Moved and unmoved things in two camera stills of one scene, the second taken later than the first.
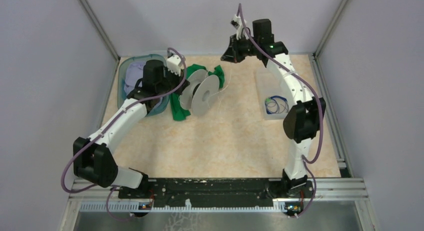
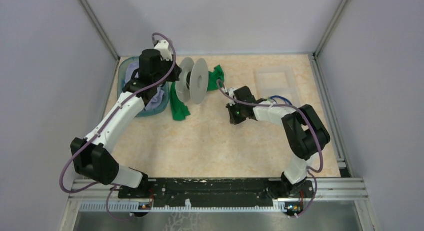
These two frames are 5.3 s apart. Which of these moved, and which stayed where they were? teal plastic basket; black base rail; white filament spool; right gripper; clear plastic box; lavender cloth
Moved: white filament spool; right gripper
Stayed: teal plastic basket; clear plastic box; lavender cloth; black base rail
